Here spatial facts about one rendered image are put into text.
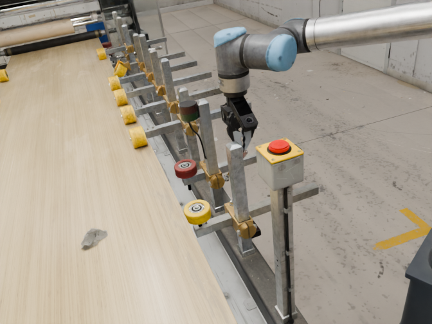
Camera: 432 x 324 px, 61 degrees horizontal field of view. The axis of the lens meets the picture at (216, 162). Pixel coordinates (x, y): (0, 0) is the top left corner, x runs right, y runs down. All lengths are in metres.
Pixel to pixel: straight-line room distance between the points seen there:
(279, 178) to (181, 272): 0.37
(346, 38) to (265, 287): 0.72
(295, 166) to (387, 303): 1.41
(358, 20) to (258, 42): 0.25
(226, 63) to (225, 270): 0.68
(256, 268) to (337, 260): 1.04
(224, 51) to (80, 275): 0.69
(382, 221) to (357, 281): 0.50
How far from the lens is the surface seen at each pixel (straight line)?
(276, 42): 0.97
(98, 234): 1.12
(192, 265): 0.96
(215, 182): 1.29
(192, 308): 0.88
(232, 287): 1.26
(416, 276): 1.37
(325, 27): 1.05
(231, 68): 1.04
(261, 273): 1.18
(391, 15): 1.01
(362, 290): 2.07
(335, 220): 2.41
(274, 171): 0.70
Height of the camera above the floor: 1.60
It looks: 32 degrees down
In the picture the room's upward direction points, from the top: 9 degrees counter-clockwise
